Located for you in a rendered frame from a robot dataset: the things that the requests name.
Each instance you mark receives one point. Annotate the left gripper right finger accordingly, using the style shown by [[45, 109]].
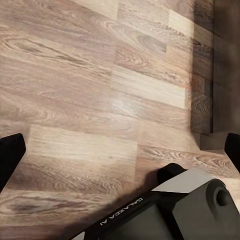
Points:
[[232, 149]]

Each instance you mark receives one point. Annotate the bed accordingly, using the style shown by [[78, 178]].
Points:
[[226, 76]]

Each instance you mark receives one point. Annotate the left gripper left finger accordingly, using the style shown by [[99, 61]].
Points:
[[12, 150]]

